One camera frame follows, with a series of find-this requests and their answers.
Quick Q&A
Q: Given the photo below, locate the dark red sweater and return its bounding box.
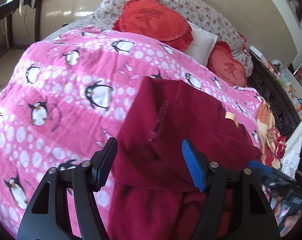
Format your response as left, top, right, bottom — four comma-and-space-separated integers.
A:
108, 77, 262, 239

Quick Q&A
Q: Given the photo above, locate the dark wooden headboard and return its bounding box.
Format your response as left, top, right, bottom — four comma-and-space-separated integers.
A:
247, 53, 301, 138

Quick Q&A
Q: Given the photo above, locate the pink penguin blanket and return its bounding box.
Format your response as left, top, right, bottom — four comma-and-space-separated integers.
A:
0, 26, 262, 237

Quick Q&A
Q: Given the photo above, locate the right red heart pillow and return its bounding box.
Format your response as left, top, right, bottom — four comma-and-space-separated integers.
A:
207, 41, 247, 87

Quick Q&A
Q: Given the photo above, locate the red heart pillow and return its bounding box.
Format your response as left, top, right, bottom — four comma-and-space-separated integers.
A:
112, 0, 193, 51
207, 41, 247, 87

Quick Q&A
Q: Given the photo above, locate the white square pillow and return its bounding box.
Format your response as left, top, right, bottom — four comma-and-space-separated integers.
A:
184, 22, 218, 66

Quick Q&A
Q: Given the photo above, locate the dark wooden desk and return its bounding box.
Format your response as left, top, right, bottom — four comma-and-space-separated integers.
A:
0, 0, 45, 91

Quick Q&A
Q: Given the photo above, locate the floral bed pillow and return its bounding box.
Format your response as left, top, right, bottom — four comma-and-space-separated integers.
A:
159, 0, 254, 77

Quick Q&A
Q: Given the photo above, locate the left red heart pillow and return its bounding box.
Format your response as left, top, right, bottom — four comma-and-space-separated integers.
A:
112, 0, 193, 51

